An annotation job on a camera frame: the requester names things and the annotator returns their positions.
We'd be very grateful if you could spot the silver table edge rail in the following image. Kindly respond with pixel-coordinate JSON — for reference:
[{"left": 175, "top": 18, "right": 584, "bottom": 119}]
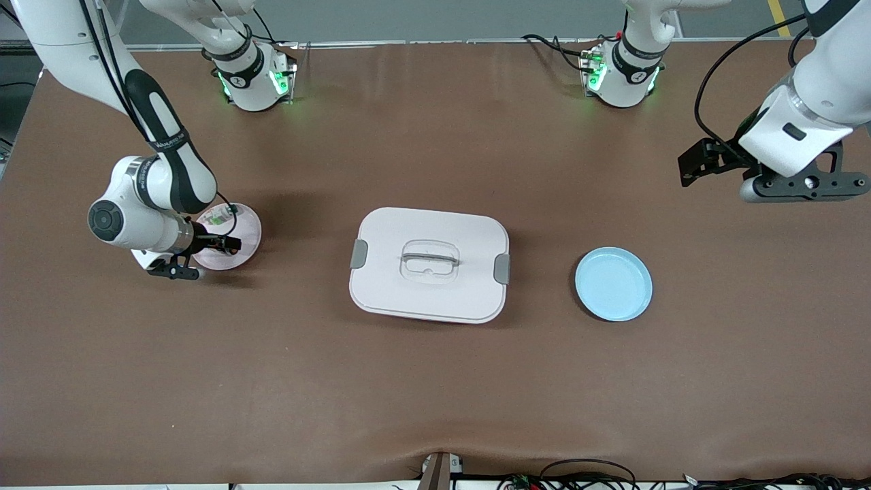
[{"left": 126, "top": 37, "right": 817, "bottom": 52}]

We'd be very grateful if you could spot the brown strip with white clip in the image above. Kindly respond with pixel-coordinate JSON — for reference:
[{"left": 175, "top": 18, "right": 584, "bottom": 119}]
[{"left": 418, "top": 451, "right": 465, "bottom": 490}]

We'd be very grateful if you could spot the blue round plate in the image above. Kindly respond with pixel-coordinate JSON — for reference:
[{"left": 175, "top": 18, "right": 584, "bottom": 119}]
[{"left": 574, "top": 246, "right": 654, "bottom": 323}]

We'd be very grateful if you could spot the tangled wire bundle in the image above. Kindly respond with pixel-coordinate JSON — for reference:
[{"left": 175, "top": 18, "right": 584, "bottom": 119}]
[{"left": 497, "top": 472, "right": 871, "bottom": 490}]

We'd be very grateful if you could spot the black looped cable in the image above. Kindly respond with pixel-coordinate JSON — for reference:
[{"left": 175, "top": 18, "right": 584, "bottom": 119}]
[{"left": 540, "top": 459, "right": 638, "bottom": 490}]

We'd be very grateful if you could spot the pink round plate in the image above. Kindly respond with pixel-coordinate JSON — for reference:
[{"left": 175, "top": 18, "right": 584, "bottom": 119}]
[{"left": 192, "top": 202, "right": 263, "bottom": 272}]

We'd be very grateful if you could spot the black right base cable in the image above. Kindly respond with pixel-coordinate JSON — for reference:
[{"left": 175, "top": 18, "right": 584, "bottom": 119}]
[{"left": 231, "top": 7, "right": 300, "bottom": 50}]

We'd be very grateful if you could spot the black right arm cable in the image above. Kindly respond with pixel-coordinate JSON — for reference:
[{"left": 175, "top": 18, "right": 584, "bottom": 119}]
[{"left": 76, "top": 0, "right": 240, "bottom": 237}]

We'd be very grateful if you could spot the black left base cable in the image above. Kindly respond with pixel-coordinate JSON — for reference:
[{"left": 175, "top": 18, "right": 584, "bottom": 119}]
[{"left": 522, "top": 33, "right": 594, "bottom": 73}]

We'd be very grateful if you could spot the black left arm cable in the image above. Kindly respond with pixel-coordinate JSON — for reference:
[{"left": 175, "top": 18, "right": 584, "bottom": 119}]
[{"left": 693, "top": 14, "right": 812, "bottom": 148}]

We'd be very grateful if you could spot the black base cable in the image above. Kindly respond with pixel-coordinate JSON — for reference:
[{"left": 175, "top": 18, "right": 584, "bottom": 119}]
[
  {"left": 522, "top": 33, "right": 594, "bottom": 73},
  {"left": 231, "top": 7, "right": 300, "bottom": 50}
]

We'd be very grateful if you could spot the white lidded storage box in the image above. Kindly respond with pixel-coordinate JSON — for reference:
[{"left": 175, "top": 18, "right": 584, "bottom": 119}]
[{"left": 348, "top": 207, "right": 510, "bottom": 325}]

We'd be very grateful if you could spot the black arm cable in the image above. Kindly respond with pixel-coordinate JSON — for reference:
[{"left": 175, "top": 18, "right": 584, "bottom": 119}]
[
  {"left": 693, "top": 14, "right": 812, "bottom": 148},
  {"left": 76, "top": 0, "right": 240, "bottom": 237}
]

